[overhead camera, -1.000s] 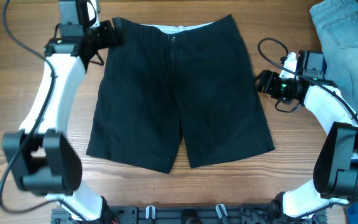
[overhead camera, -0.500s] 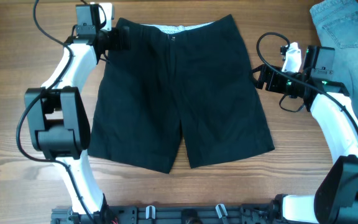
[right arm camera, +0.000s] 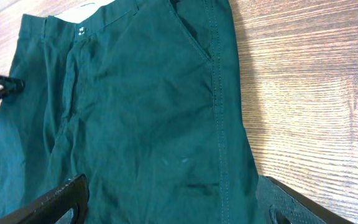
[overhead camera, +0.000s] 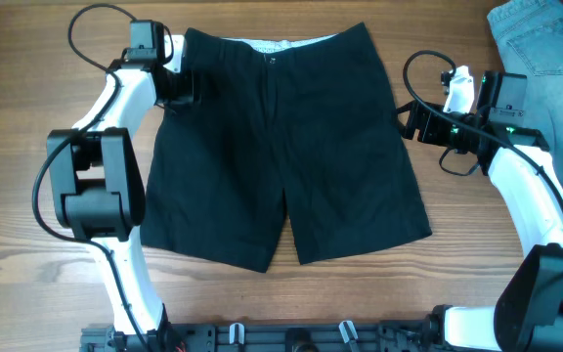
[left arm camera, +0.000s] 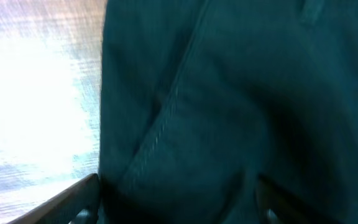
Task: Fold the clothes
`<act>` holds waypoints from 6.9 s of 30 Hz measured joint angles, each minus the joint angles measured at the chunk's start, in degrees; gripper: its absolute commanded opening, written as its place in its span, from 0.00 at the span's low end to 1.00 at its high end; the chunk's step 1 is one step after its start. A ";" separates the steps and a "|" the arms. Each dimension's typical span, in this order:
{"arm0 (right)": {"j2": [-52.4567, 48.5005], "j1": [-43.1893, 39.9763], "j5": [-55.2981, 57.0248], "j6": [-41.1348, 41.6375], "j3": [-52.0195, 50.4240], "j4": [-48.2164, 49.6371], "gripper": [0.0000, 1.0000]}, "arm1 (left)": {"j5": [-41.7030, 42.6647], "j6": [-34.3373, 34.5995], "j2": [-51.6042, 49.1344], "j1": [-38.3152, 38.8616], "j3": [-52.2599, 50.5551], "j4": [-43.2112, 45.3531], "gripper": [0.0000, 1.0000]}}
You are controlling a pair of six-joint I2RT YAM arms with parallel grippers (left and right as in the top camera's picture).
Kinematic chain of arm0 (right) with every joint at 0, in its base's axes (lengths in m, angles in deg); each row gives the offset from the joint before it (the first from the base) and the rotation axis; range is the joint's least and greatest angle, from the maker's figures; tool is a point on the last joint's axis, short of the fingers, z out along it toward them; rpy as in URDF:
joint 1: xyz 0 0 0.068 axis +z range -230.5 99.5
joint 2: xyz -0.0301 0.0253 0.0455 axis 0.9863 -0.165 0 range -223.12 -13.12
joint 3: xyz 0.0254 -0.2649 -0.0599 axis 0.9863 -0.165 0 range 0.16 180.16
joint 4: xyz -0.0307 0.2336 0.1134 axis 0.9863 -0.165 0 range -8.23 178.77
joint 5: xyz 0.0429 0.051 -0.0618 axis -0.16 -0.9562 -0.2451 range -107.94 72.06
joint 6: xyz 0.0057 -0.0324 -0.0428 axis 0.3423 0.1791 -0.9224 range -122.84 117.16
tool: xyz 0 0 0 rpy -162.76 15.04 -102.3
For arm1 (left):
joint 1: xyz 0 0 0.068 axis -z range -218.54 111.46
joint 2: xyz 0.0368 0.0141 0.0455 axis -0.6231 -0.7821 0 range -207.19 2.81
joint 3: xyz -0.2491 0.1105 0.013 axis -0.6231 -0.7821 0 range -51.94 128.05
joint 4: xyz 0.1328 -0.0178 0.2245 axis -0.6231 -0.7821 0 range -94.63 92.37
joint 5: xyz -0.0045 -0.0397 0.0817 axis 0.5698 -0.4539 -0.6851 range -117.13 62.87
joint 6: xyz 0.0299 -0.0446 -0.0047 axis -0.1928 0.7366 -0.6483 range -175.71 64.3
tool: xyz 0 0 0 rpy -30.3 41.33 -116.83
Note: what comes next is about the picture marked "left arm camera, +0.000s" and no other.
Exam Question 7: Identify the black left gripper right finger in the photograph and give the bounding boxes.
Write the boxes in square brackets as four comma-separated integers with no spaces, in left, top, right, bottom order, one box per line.
[255,175,337,224]

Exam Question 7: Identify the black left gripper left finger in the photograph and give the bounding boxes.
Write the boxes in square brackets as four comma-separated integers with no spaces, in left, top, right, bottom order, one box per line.
[9,174,100,224]

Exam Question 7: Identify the black shorts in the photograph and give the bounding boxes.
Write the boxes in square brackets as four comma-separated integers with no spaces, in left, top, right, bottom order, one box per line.
[99,0,358,223]

